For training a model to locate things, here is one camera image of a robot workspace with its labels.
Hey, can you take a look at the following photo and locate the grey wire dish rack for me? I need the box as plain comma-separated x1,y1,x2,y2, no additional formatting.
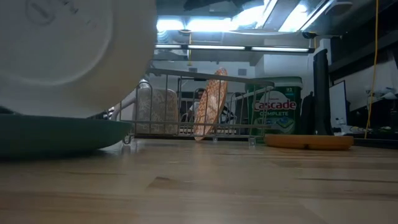
108,67,276,147

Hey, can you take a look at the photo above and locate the long ceiling strip light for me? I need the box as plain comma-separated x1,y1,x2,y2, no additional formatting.
154,43,315,54

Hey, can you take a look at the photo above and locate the blue striped white plate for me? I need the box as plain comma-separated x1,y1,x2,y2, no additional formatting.
0,0,158,119

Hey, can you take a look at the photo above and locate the white board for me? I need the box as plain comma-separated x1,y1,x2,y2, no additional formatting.
329,80,348,128

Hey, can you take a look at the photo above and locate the yellow hanging cable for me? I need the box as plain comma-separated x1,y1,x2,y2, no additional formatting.
363,0,380,139

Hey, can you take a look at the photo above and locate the ceiling light panel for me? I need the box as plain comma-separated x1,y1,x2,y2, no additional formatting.
278,0,336,33

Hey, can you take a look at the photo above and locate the speckled beige plate in rack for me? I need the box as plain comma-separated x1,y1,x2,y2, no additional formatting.
136,88,180,135

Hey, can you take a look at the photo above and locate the large teal plate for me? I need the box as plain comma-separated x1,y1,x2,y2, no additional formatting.
0,113,133,158

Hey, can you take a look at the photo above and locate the green Cascade detergent box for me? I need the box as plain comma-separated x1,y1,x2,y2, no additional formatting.
245,77,303,138

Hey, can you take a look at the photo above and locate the orange patterned plate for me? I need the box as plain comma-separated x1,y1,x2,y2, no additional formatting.
193,67,229,141

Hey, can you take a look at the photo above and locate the person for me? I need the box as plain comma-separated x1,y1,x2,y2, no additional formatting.
186,88,208,122

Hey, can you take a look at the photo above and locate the tan divided plate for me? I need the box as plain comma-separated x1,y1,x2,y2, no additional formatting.
264,134,354,151

